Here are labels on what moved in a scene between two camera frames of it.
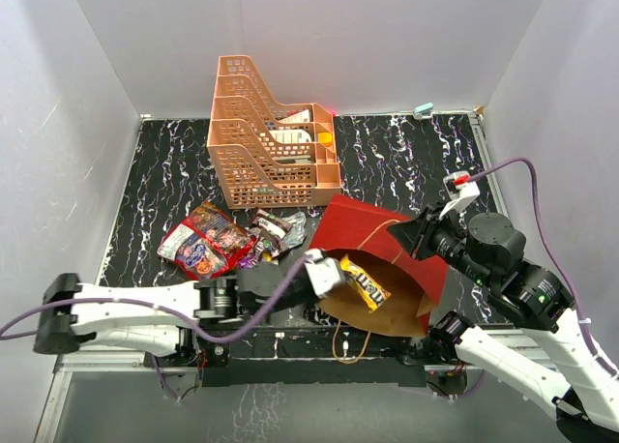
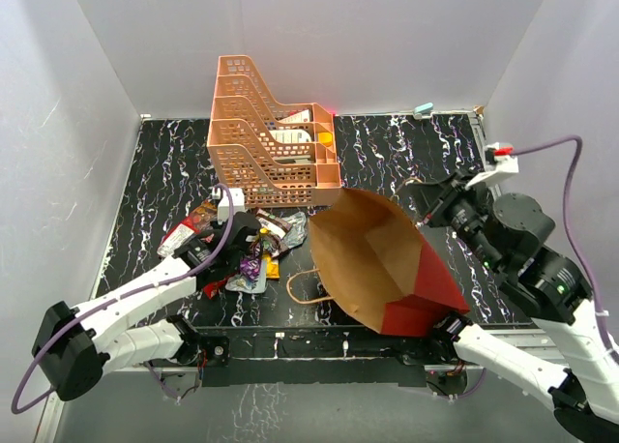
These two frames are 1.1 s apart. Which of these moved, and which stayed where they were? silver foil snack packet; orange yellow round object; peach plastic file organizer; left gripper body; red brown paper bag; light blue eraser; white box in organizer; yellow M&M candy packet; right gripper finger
Moved: right gripper finger; left gripper body; yellow M&M candy packet; red brown paper bag
Stayed: orange yellow round object; peach plastic file organizer; light blue eraser; silver foil snack packet; white box in organizer
